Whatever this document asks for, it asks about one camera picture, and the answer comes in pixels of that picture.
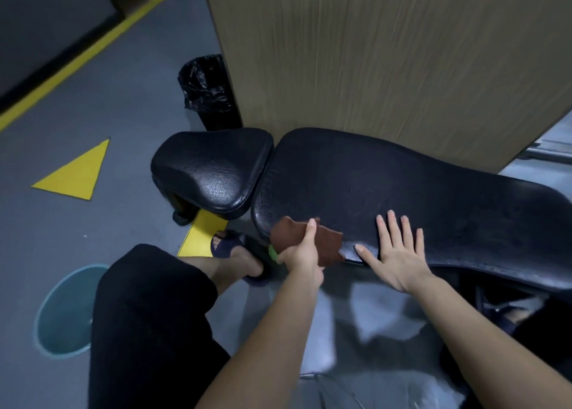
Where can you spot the black chair backrest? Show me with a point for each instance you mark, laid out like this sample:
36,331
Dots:
447,198

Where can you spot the person's left leg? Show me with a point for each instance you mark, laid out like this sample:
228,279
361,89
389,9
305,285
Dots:
223,268

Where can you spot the small green object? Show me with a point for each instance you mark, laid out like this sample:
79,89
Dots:
272,254

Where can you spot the person's left forearm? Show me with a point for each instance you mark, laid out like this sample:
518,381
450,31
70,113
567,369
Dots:
268,346

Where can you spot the person's right forearm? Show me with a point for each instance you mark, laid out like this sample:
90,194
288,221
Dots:
482,346

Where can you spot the person's black shorts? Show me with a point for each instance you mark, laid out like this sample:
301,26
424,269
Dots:
147,332

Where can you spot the person's right middle finger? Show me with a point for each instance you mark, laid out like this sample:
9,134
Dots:
395,230

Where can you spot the person's right little finger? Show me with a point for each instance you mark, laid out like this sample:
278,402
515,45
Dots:
419,243

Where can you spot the wooden desk panel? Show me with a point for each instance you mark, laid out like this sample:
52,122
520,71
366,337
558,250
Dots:
380,55

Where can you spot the grey metal desk frame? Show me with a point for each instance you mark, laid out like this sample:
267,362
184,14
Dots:
547,149

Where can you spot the person's right thumb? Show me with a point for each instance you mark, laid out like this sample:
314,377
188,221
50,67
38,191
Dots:
366,254

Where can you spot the person's left hand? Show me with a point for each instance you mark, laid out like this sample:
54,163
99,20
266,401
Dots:
303,261

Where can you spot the bin with black bag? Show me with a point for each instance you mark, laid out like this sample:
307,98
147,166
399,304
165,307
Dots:
208,91

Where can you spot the brown cleaning cloth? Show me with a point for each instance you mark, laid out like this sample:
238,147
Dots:
286,236

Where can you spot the black headrest bracket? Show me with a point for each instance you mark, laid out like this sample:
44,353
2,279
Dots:
184,212

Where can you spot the dark blue left sandal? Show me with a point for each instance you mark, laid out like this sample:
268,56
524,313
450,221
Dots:
234,245

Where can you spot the person's right hand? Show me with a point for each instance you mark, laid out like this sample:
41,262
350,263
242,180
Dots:
400,263

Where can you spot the dark blue right sandal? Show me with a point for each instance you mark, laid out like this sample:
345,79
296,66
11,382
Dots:
509,312

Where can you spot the black chair headrest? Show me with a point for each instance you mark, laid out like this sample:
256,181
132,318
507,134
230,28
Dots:
214,167

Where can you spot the dark blue sandal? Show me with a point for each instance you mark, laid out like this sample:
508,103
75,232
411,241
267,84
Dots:
509,312
234,245

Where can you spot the person's left thumb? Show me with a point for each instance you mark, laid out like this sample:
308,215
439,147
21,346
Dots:
309,234

